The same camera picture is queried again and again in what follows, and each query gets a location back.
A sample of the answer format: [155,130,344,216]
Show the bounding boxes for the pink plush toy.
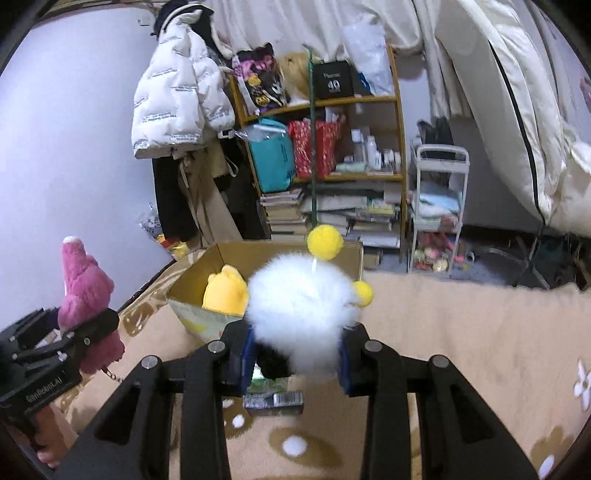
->
[58,236,126,384]

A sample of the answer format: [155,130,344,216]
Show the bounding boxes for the stack of books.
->
[259,188,308,239]

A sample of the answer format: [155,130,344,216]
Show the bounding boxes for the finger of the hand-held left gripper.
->
[7,308,62,346]
[62,308,121,357]

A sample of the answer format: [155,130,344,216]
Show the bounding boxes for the white trolley cart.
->
[407,144,471,281]

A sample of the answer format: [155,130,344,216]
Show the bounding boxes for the white puffer jacket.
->
[130,22,237,160]

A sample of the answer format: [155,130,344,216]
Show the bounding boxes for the group of white bottles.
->
[348,128,403,175]

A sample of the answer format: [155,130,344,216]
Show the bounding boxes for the cartoon printed bag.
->
[231,44,293,117]

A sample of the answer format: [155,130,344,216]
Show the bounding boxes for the dark hanging clothes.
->
[151,136,266,244]

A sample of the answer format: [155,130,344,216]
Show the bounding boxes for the beige hanging coat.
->
[178,153,243,246]

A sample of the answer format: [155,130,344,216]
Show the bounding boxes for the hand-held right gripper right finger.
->
[337,323,541,480]

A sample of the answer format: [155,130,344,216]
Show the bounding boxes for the pile of small plush toys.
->
[412,233,462,278]

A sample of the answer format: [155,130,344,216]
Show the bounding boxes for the pile of books and papers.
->
[301,181,403,251]

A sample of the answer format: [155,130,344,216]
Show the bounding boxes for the clear plastic bag on floor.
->
[137,202,205,260]

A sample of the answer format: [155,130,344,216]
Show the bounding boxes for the black barcode box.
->
[243,390,306,415]

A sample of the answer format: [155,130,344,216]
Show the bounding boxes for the black square box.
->
[313,60,357,100]

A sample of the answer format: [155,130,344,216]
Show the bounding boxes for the wooden shelf rack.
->
[228,42,410,266]

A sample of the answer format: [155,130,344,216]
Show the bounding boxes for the black and white hanging garment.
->
[154,0,234,61]

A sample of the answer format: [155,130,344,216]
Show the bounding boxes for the green and white carton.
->
[249,364,293,394]

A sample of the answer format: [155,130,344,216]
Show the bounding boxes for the white plastic bag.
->
[343,21,396,97]

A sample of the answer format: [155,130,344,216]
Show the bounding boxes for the teal bag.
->
[247,117,297,195]

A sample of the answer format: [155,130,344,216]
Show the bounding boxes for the person's left hand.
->
[36,401,81,468]

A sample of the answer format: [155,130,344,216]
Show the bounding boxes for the yellow plush toy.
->
[202,264,251,317]

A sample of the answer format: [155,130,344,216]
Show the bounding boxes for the printed cardboard box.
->
[166,241,365,343]

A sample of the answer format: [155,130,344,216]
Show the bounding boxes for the cream recliner chair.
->
[433,0,591,289]

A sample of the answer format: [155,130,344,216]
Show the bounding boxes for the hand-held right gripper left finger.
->
[53,318,256,480]

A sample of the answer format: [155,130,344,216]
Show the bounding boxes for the cream curtain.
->
[208,0,465,118]

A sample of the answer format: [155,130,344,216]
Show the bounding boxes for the green pole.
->
[304,44,322,232]

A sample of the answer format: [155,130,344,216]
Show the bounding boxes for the white fluffy plush with pompoms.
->
[244,225,375,378]

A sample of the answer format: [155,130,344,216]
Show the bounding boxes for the red patterned gift bag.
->
[287,119,343,181]

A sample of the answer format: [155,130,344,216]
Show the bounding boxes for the blond wig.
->
[279,52,313,105]

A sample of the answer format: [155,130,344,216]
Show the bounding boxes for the black bag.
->
[417,116,456,162]

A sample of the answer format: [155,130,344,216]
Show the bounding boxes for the blue and white cloth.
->
[413,182,463,220]

